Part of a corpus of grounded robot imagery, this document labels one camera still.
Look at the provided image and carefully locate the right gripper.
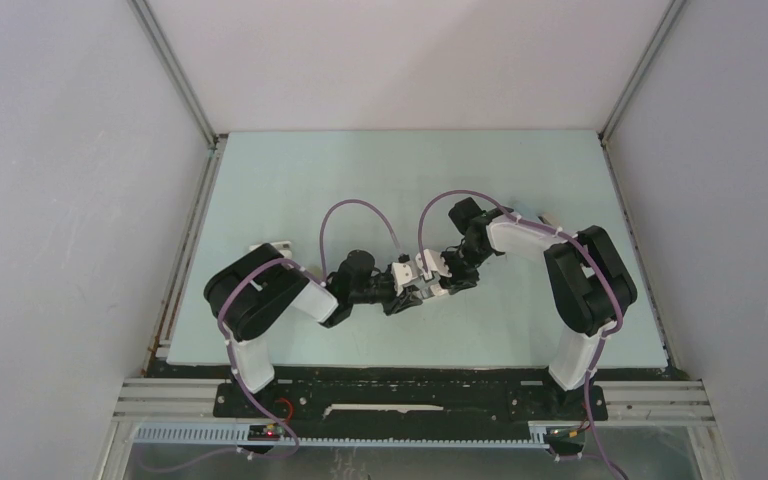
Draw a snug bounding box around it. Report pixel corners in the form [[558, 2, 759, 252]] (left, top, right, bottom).
[[432, 242, 491, 296]]

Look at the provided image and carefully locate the white staple box sleeve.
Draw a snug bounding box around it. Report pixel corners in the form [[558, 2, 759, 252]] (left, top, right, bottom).
[[422, 284, 449, 299]]

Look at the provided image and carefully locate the white stapler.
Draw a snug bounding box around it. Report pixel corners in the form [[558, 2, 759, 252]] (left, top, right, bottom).
[[249, 241, 293, 259]]

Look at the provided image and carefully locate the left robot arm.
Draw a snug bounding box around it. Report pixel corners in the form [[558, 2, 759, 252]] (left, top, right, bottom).
[[203, 244, 425, 417]]

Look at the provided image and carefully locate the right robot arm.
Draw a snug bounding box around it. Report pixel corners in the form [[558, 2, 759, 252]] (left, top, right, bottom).
[[440, 197, 638, 418]]

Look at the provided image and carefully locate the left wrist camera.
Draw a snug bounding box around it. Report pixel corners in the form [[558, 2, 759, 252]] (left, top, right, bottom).
[[390, 260, 425, 295]]

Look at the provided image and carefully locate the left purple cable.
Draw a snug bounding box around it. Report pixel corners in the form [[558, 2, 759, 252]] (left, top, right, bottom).
[[135, 198, 405, 475]]

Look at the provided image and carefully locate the right aluminium frame post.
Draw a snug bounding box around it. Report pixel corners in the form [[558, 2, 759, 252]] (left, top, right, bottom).
[[599, 0, 688, 147]]

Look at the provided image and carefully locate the aluminium frame post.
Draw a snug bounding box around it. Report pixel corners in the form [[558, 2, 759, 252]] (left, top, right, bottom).
[[127, 0, 219, 149], [599, 0, 688, 147]]

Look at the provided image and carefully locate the left aluminium frame post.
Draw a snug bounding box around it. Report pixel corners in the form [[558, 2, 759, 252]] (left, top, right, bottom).
[[127, 0, 219, 149]]

